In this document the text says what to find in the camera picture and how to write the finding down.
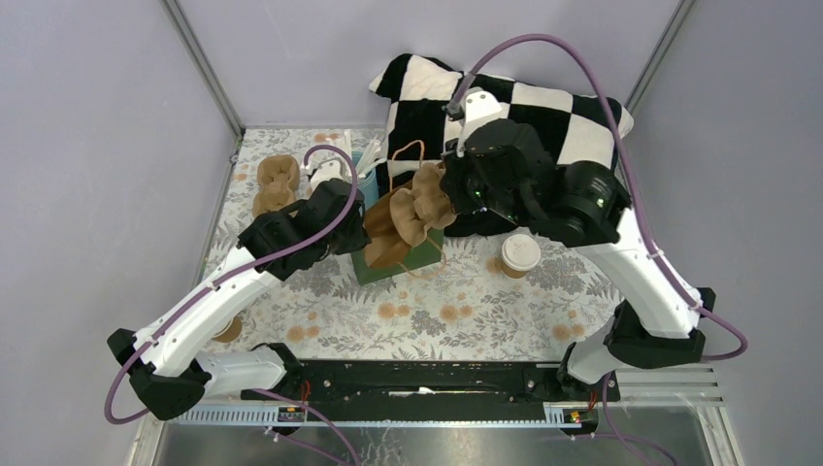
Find brown cardboard cup carrier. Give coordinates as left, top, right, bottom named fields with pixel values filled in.
left=364, top=163, right=457, bottom=269
left=252, top=154, right=301, bottom=217

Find white plastic cup lid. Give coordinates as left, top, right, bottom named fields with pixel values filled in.
left=501, top=234, right=542, bottom=272

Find green paper bag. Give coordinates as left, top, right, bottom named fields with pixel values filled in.
left=351, top=139, right=447, bottom=285

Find brown paper coffee cup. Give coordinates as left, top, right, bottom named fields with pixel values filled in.
left=501, top=260, right=529, bottom=280

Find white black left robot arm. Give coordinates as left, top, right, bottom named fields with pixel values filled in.
left=105, top=157, right=369, bottom=424

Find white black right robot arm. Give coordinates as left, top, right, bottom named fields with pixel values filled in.
left=441, top=88, right=708, bottom=400

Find black cloth bundle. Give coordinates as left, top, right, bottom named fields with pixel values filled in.
left=444, top=210, right=517, bottom=238

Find light blue cup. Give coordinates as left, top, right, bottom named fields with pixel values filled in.
left=358, top=168, right=379, bottom=209

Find white wrapped straws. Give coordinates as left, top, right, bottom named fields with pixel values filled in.
left=342, top=130, right=386, bottom=180

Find floral patterned table mat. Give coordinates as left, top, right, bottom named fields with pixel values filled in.
left=204, top=127, right=670, bottom=363

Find black white checkered pillow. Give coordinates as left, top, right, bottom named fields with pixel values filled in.
left=369, top=53, right=617, bottom=194

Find stack of brown paper cups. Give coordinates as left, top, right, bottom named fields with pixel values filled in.
left=213, top=316, right=243, bottom=344

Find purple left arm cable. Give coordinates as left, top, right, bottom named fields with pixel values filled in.
left=104, top=145, right=360, bottom=466

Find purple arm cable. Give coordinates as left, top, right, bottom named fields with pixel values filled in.
left=447, top=33, right=749, bottom=466
left=104, top=145, right=360, bottom=466

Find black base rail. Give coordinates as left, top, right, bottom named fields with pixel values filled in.
left=148, top=358, right=725, bottom=429

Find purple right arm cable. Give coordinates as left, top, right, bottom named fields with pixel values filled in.
left=447, top=33, right=749, bottom=466

